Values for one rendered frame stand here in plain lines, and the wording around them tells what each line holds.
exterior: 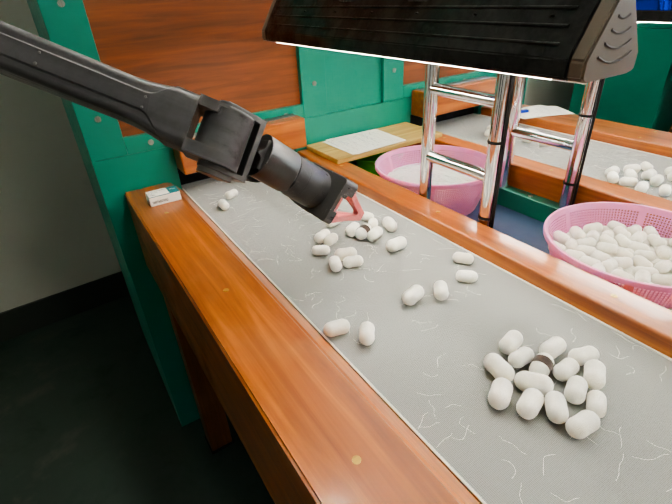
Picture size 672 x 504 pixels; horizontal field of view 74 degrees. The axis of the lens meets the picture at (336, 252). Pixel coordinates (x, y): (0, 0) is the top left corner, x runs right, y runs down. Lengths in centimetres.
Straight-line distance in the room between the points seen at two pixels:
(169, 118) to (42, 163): 141
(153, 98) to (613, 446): 58
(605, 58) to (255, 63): 80
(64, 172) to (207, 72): 100
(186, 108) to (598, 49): 40
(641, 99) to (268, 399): 310
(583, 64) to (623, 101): 296
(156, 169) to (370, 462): 80
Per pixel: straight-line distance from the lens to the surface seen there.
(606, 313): 65
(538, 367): 54
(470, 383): 53
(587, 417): 50
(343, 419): 45
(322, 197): 61
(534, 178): 105
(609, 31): 45
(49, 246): 202
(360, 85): 125
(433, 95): 83
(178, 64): 105
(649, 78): 333
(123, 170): 105
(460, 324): 60
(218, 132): 53
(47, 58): 58
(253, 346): 54
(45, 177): 194
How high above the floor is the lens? 112
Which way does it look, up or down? 31 degrees down
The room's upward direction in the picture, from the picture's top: 3 degrees counter-clockwise
